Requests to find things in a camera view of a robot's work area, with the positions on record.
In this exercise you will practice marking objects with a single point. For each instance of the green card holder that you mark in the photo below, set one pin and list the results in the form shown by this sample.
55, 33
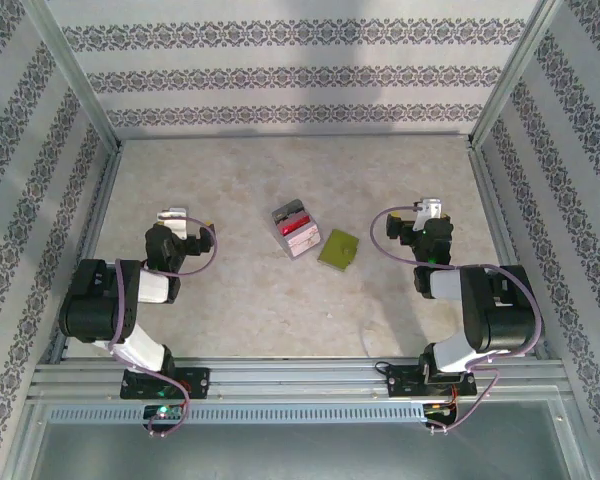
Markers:
339, 250

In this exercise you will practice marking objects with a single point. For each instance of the right controller board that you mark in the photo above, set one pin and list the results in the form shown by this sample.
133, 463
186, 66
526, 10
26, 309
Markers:
437, 410

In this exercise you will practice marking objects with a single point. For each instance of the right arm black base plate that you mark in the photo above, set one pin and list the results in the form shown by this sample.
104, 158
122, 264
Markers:
405, 382

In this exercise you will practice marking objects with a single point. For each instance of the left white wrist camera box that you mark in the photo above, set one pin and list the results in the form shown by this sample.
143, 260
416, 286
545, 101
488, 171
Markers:
175, 222

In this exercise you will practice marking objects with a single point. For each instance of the left controller board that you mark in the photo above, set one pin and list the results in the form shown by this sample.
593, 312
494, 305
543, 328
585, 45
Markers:
162, 412

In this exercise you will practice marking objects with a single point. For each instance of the controller board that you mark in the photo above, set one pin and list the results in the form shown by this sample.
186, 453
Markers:
162, 412
437, 410

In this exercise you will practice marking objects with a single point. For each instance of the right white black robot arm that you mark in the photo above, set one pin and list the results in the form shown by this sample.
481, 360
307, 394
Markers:
500, 310

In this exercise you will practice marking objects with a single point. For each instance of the left aluminium side rail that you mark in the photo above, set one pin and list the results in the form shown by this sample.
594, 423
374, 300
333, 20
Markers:
87, 250

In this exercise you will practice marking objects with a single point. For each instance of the grey metal panel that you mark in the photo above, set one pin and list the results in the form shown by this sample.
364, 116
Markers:
300, 452

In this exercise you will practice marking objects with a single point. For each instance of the aluminium frame post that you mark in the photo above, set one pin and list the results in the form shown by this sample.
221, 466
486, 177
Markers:
70, 70
515, 70

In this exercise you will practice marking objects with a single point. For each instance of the red card stack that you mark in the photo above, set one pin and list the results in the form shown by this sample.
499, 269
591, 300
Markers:
295, 226

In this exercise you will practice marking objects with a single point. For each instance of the right aluminium frame post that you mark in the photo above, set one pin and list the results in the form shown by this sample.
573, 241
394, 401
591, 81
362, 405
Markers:
515, 70

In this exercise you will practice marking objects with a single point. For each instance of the aluminium side rail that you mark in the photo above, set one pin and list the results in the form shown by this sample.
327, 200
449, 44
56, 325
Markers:
87, 250
510, 240

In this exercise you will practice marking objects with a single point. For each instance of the clear plastic card box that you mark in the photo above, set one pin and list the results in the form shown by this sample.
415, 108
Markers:
305, 247

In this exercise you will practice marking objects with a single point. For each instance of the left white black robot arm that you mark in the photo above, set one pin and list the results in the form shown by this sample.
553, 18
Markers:
92, 305

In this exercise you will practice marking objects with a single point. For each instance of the black card stack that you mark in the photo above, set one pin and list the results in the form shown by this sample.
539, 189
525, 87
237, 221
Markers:
287, 211

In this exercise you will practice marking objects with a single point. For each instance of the aluminium mounting rail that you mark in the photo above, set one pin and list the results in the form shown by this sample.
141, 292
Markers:
300, 380

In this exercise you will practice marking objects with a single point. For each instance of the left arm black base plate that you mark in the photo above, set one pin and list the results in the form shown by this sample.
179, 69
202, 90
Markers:
195, 382

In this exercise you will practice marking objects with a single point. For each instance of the right aluminium side rail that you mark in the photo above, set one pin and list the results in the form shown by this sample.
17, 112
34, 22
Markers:
510, 240

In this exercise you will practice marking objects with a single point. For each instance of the left aluminium frame post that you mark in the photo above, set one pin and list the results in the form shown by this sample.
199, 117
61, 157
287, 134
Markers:
70, 70

